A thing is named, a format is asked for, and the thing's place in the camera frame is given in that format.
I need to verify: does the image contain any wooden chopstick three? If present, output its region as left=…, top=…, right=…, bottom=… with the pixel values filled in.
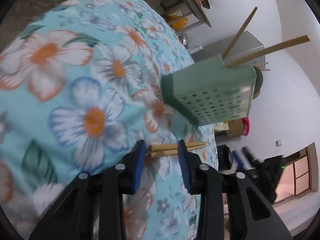
left=253, top=62, right=268, bottom=68

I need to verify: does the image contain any wall socket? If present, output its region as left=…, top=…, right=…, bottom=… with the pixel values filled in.
left=276, top=139, right=283, bottom=147

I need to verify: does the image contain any wooden chopstick two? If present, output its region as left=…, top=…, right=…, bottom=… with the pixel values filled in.
left=225, top=35, right=310, bottom=68

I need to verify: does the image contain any floral blue tablecloth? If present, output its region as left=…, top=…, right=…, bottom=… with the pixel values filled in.
left=1, top=0, right=218, bottom=239

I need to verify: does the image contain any wooden chopstick six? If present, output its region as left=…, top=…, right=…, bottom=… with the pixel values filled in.
left=149, top=143, right=208, bottom=159

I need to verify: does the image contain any wooden chopstick one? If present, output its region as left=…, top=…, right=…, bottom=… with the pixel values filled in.
left=221, top=7, right=258, bottom=59

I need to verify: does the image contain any green plastic utensil holder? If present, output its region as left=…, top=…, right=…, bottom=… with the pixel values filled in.
left=161, top=55, right=257, bottom=126

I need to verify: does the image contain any white work table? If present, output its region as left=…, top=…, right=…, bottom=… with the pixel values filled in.
left=176, top=0, right=212, bottom=35

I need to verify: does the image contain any cardboard box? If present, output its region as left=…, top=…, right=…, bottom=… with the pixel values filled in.
left=213, top=119, right=245, bottom=138

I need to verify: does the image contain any yellow plastic bag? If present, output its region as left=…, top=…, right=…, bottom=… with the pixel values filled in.
left=165, top=15, right=188, bottom=31

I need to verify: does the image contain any wooden chopstick five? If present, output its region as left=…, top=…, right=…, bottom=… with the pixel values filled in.
left=149, top=142, right=207, bottom=152

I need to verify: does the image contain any grey refrigerator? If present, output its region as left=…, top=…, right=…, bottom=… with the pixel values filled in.
left=190, top=30, right=265, bottom=65

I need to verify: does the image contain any beige round soup ladle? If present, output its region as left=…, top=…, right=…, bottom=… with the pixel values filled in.
left=253, top=67, right=263, bottom=99

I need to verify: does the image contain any pink plastic bag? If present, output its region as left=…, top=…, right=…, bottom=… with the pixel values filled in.
left=242, top=117, right=250, bottom=137

